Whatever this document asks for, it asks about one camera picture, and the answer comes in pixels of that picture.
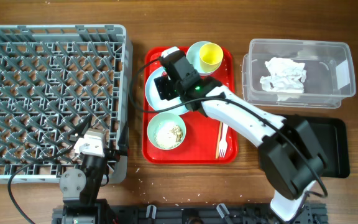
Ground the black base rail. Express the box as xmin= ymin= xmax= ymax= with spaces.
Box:
xmin=51 ymin=202 xmax=329 ymax=224

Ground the grey dishwasher rack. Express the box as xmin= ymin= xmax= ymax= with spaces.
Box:
xmin=0 ymin=24 xmax=133 ymax=184

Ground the green bowl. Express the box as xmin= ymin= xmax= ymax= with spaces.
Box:
xmin=147 ymin=113 xmax=186 ymax=151

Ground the yellow plastic cup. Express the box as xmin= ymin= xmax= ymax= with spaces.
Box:
xmin=200 ymin=42 xmax=224 ymax=73

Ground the black plastic tray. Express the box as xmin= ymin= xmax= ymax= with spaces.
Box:
xmin=278 ymin=114 xmax=351 ymax=179

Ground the white napkin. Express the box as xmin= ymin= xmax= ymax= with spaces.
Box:
xmin=259 ymin=57 xmax=306 ymax=93

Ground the red plastic tray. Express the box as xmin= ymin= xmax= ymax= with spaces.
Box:
xmin=142 ymin=47 xmax=238 ymax=165

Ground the clear plastic bin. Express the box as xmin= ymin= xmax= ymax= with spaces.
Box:
xmin=242 ymin=39 xmax=356 ymax=108

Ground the wooden chopstick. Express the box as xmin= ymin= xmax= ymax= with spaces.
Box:
xmin=215 ymin=122 xmax=223 ymax=159

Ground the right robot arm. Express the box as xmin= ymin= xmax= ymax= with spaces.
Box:
xmin=156 ymin=47 xmax=328 ymax=222

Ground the white plastic fork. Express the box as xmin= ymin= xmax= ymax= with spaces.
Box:
xmin=218 ymin=124 xmax=228 ymax=157

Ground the light blue small bowl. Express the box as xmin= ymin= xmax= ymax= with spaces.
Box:
xmin=186 ymin=41 xmax=220 ymax=76

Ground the large light blue plate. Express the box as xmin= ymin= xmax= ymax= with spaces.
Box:
xmin=145 ymin=67 xmax=181 ymax=110

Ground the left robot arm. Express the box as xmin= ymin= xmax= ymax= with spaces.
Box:
xmin=52 ymin=126 xmax=129 ymax=224

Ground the white rice food waste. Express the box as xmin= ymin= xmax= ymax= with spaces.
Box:
xmin=155 ymin=121 xmax=183 ymax=149

